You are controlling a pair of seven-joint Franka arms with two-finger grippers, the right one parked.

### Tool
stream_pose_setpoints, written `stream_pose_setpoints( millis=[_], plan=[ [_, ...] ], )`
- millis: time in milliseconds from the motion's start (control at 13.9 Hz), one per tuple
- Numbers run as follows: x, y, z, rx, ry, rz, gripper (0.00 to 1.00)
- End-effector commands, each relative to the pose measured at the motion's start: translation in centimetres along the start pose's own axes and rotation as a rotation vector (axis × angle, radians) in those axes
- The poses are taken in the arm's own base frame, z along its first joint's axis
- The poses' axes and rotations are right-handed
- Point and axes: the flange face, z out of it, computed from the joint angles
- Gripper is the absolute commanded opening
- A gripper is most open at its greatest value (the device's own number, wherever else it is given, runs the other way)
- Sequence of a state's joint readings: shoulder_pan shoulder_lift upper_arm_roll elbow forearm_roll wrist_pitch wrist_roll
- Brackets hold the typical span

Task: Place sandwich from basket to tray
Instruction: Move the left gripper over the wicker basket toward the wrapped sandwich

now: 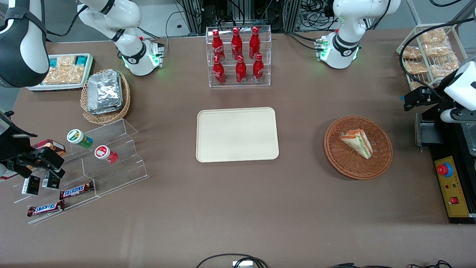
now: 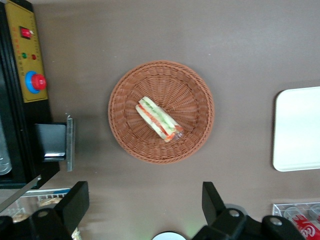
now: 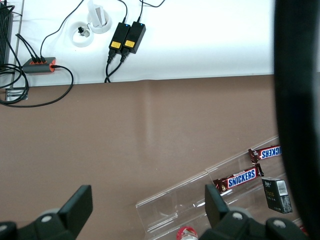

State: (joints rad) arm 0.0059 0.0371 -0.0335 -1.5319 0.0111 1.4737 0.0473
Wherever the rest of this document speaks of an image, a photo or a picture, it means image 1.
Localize red brown chocolate box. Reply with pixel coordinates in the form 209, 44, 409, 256
32, 139, 66, 157

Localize green snack cup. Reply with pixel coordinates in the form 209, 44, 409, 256
67, 129, 94, 149

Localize yellow control panel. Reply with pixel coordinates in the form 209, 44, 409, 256
434, 156, 470, 217

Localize red snack cup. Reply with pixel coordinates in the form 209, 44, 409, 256
94, 145, 119, 164

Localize black looped cable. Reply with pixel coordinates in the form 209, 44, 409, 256
196, 254, 269, 268

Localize tangled black cables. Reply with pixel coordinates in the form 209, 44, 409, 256
300, 0, 336, 31

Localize black control box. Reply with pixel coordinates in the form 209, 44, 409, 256
415, 108, 476, 224

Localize triangle sandwich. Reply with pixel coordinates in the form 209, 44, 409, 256
339, 129, 373, 160

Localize beige plastic tray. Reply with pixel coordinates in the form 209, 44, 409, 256
196, 107, 280, 163

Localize red cola bottle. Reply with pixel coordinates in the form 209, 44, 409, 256
212, 30, 225, 62
249, 26, 261, 60
231, 27, 243, 60
235, 55, 247, 83
213, 55, 226, 84
253, 53, 264, 83

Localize clear acrylic bottle rack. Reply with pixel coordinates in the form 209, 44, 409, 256
206, 25, 272, 88

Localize aluminium frame post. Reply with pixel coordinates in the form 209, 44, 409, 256
282, 0, 300, 32
178, 0, 204, 35

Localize brown wicker basket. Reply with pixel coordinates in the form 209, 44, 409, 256
324, 116, 393, 181

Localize Snickers chocolate bar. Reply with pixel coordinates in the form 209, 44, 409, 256
59, 181, 94, 200
27, 200, 66, 217

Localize clear bag of crackers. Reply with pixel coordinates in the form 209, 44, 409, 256
44, 56, 85, 85

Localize silver foil pack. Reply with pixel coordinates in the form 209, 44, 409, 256
87, 70, 124, 115

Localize small black box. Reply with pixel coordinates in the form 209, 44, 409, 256
42, 170, 61, 190
21, 175, 41, 196

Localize clear acrylic stepped stand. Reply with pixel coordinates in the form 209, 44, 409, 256
13, 118, 150, 225

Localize light wicker basket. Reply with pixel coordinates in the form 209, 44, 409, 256
80, 69, 131, 125

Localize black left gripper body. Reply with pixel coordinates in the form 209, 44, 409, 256
403, 89, 449, 112

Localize white wire rack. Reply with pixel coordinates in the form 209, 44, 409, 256
396, 22, 470, 99

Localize black cable bundle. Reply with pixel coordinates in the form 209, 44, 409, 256
327, 260, 453, 268

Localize grey metal bracket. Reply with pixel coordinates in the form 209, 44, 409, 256
415, 114, 444, 148

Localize steel pan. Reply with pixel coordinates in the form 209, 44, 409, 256
461, 122, 476, 157

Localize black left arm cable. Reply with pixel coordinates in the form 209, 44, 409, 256
399, 17, 476, 105

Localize white rectangular snack tray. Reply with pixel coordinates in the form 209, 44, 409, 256
26, 53, 94, 92

